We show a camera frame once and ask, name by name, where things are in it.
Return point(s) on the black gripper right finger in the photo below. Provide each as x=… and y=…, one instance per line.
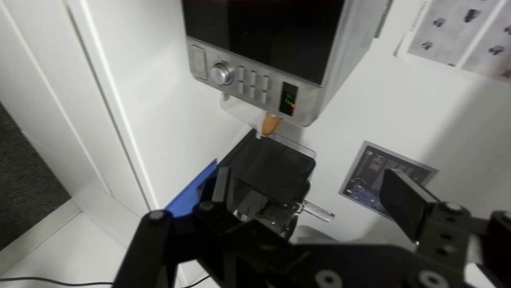
x=425, y=220

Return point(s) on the dark framed wall sign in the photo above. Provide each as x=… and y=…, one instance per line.
x=367, y=172

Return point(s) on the blue mat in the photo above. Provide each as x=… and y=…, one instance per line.
x=188, y=197

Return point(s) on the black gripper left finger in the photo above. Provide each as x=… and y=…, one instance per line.
x=144, y=265

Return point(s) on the black coffee machine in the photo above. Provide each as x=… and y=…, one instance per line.
x=265, y=180

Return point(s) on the silver microwave oven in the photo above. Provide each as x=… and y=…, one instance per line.
x=287, y=58

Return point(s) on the white lower cabinets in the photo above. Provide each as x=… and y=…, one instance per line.
x=102, y=90

